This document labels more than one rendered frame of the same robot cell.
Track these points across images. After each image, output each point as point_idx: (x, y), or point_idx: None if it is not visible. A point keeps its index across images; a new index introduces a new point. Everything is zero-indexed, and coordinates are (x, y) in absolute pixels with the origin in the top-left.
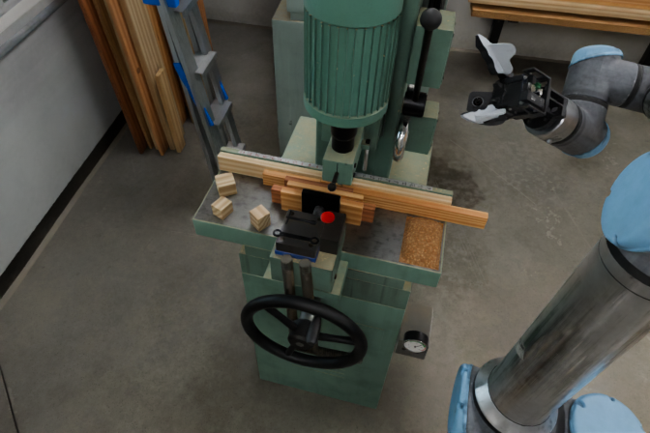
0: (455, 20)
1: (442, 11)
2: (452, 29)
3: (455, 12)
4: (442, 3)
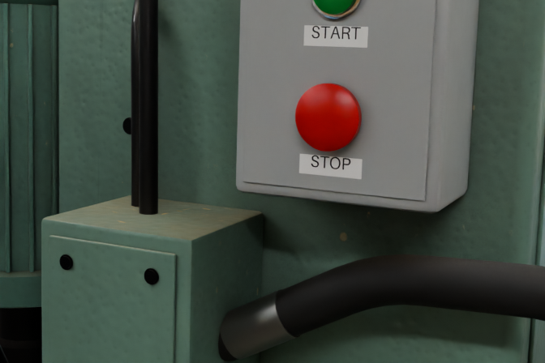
0: (138, 248)
1: (207, 225)
2: (51, 217)
3: (187, 238)
4: (357, 286)
